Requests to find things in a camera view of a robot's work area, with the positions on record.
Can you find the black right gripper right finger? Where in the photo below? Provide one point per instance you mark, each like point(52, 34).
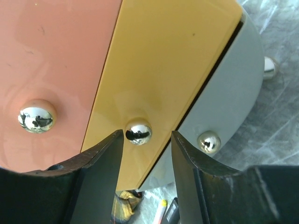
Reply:
point(210, 192)

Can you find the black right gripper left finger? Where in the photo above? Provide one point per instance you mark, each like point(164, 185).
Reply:
point(79, 190)

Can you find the round beige drawer cabinet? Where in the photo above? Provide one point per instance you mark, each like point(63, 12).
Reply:
point(74, 71)

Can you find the yellow plaid shirt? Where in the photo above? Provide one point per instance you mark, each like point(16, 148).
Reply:
point(124, 205)

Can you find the yellow marker pen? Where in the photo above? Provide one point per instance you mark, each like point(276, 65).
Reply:
point(160, 212)

